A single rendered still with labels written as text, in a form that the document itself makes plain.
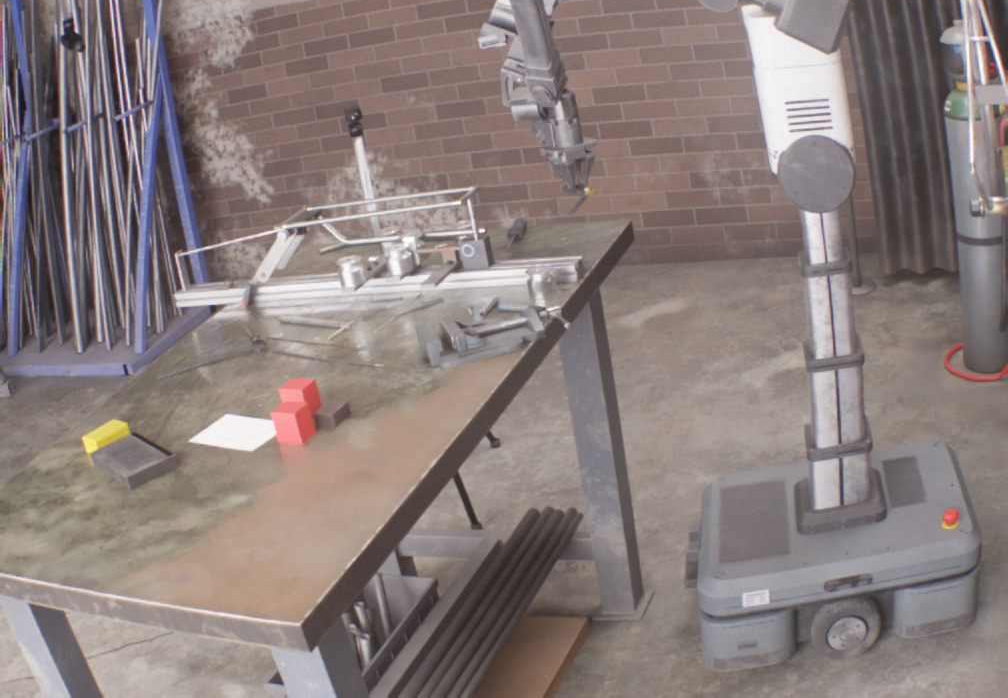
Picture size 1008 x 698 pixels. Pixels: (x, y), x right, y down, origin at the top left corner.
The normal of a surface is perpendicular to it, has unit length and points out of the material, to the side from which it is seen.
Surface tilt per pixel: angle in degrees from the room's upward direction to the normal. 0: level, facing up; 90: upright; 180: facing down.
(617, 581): 90
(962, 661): 0
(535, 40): 123
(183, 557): 0
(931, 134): 89
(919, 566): 90
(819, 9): 90
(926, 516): 0
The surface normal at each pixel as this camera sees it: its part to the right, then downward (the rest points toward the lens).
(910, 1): -0.92, 0.27
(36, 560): -0.18, -0.93
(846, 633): -0.14, 0.35
